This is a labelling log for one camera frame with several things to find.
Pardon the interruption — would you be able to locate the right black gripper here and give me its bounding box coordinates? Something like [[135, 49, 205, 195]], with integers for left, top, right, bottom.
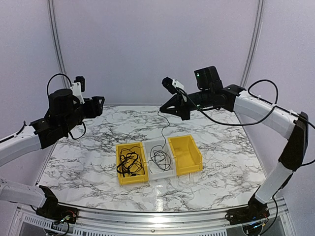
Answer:
[[159, 89, 213, 121]]

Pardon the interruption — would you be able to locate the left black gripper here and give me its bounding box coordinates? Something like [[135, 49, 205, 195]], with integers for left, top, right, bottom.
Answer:
[[61, 96, 104, 133]]

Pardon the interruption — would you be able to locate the thin black earphone cable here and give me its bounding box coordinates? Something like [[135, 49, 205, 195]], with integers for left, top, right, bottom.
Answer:
[[149, 109, 171, 163]]

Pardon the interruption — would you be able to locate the thick black cable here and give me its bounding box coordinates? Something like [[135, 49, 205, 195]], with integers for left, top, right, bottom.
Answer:
[[116, 151, 143, 177]]

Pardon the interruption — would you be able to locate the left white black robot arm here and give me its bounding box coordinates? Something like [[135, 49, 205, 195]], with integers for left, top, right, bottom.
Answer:
[[0, 88, 105, 219]]

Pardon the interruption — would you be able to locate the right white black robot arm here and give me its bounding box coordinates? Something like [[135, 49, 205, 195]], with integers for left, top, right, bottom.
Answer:
[[159, 66, 309, 220]]

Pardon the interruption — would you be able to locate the right yellow plastic bin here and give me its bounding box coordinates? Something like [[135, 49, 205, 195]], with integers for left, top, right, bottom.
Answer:
[[168, 135, 203, 176]]

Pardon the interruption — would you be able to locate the yellow plastic bin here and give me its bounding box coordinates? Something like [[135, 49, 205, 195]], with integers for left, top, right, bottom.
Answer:
[[116, 142, 148, 185], [168, 135, 203, 176]]

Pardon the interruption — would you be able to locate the white translucent plastic bin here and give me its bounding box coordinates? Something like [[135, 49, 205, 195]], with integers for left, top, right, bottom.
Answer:
[[142, 139, 177, 181]]

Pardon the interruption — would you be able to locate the left yellow plastic bin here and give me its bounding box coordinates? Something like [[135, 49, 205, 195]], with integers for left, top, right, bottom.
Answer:
[[116, 142, 148, 185]]

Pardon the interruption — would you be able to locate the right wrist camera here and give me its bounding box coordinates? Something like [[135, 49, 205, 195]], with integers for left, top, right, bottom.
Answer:
[[161, 77, 184, 94]]

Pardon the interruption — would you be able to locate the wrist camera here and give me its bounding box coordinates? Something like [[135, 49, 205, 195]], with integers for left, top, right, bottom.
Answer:
[[161, 77, 184, 94], [70, 76, 85, 104]]

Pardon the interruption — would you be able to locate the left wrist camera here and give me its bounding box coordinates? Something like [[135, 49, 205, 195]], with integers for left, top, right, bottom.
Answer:
[[70, 76, 85, 104]]

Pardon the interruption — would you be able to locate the left arm black hose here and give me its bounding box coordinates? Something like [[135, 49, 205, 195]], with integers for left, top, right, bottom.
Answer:
[[46, 73, 87, 140]]

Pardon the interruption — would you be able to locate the arm black hose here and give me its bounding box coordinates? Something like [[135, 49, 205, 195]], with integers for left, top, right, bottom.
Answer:
[[182, 79, 315, 167], [46, 73, 87, 140]]

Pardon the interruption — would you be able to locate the left aluminium corner post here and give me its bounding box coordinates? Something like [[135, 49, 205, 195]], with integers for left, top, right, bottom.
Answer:
[[46, 0, 67, 75]]

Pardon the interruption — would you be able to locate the aluminium corner post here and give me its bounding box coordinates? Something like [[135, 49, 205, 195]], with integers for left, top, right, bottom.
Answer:
[[240, 0, 265, 87], [46, 0, 67, 75]]

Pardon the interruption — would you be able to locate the right aluminium corner post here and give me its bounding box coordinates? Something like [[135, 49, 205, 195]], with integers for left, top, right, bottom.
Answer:
[[240, 0, 265, 87]]

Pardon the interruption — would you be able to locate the right arm black hose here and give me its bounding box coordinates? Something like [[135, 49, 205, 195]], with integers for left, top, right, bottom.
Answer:
[[182, 79, 315, 167]]

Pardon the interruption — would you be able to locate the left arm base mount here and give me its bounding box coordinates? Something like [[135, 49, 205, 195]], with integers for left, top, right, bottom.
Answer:
[[36, 185, 78, 224]]

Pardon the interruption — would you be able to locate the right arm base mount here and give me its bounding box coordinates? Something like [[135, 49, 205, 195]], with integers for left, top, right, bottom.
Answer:
[[225, 195, 270, 225]]

